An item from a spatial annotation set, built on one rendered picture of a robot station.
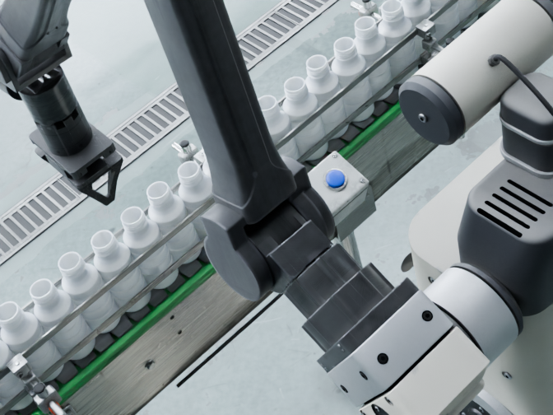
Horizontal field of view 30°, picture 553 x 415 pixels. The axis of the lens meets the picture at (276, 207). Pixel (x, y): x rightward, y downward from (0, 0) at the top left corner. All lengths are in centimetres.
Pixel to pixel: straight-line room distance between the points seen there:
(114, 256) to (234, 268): 68
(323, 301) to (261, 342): 192
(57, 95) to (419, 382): 55
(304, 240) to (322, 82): 86
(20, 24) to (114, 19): 290
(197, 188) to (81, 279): 23
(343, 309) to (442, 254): 17
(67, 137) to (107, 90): 245
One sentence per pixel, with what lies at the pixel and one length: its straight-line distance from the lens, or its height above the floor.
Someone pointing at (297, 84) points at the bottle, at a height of 115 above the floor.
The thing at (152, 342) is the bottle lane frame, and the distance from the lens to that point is 175.
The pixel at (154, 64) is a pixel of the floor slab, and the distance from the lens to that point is 373.
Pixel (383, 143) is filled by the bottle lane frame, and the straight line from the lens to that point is 191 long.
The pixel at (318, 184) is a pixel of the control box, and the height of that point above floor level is 111.
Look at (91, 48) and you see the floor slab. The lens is 390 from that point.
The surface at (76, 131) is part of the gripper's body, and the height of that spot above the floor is 152.
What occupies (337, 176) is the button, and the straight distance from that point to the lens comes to 164.
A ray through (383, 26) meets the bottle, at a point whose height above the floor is 113.
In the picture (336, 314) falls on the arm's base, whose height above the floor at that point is 158.
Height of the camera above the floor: 233
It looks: 48 degrees down
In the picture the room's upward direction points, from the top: 18 degrees counter-clockwise
